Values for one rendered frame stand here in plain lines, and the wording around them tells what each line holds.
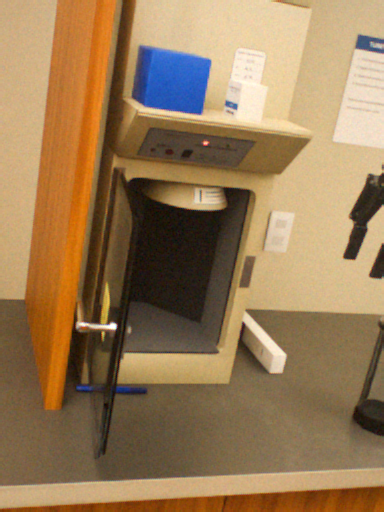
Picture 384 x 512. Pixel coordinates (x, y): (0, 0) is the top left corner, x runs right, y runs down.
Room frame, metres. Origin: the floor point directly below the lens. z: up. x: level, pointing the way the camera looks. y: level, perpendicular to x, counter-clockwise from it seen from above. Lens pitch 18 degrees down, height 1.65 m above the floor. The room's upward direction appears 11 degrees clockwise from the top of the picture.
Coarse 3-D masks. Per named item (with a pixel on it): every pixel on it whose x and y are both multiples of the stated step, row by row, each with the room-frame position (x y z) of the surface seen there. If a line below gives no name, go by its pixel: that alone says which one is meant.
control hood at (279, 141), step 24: (120, 120) 1.19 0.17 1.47; (144, 120) 1.11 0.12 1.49; (168, 120) 1.11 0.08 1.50; (192, 120) 1.13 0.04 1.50; (216, 120) 1.14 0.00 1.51; (240, 120) 1.17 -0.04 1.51; (264, 120) 1.24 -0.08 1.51; (120, 144) 1.16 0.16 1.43; (264, 144) 1.20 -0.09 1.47; (288, 144) 1.21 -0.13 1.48; (240, 168) 1.25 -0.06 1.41; (264, 168) 1.26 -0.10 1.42
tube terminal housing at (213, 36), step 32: (128, 0) 1.25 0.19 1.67; (160, 0) 1.21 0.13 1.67; (192, 0) 1.23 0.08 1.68; (224, 0) 1.25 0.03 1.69; (256, 0) 1.27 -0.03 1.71; (128, 32) 1.22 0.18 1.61; (160, 32) 1.22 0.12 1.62; (192, 32) 1.24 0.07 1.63; (224, 32) 1.26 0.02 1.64; (256, 32) 1.28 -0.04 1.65; (288, 32) 1.30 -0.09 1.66; (128, 64) 1.20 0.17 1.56; (224, 64) 1.26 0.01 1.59; (288, 64) 1.30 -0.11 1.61; (128, 96) 1.20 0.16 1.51; (224, 96) 1.26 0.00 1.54; (288, 96) 1.31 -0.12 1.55; (128, 160) 1.21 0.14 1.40; (256, 192) 1.30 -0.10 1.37; (96, 224) 1.26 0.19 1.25; (256, 224) 1.31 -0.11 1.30; (96, 256) 1.22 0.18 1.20; (256, 256) 1.31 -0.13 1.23; (96, 288) 1.20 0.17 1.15; (224, 320) 1.33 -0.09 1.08; (128, 352) 1.23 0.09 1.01; (224, 352) 1.30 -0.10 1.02
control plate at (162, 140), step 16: (144, 144) 1.16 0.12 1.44; (160, 144) 1.16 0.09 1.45; (176, 144) 1.17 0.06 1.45; (192, 144) 1.17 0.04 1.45; (208, 144) 1.18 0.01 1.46; (224, 144) 1.18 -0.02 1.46; (240, 144) 1.19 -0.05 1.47; (192, 160) 1.21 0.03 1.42; (208, 160) 1.22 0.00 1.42; (224, 160) 1.22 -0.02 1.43; (240, 160) 1.23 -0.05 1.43
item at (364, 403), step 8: (376, 344) 1.27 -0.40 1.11; (376, 352) 1.26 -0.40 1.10; (376, 360) 1.25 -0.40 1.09; (368, 368) 1.27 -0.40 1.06; (376, 368) 1.25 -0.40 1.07; (368, 376) 1.26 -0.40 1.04; (376, 376) 1.24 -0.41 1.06; (368, 384) 1.25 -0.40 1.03; (376, 384) 1.24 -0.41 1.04; (368, 392) 1.25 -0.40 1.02; (376, 392) 1.23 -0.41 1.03; (360, 400) 1.27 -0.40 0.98; (368, 400) 1.24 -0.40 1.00; (376, 400) 1.23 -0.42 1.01; (360, 408) 1.26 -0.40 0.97; (368, 408) 1.24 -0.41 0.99; (376, 408) 1.23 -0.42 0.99; (376, 416) 1.23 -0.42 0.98
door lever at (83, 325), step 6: (78, 300) 1.00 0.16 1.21; (84, 300) 1.00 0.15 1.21; (78, 306) 0.97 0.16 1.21; (84, 306) 0.98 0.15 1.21; (78, 312) 0.95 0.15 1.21; (84, 312) 0.95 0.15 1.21; (78, 318) 0.94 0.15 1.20; (84, 318) 0.93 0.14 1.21; (78, 324) 0.92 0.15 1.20; (84, 324) 0.92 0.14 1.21; (90, 324) 0.92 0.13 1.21; (96, 324) 0.92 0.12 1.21; (102, 324) 0.93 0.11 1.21; (108, 324) 0.93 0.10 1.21; (78, 330) 0.91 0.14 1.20; (84, 330) 0.91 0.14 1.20; (90, 330) 0.92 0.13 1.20; (96, 330) 0.92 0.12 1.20; (102, 330) 0.92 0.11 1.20; (108, 330) 0.92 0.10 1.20
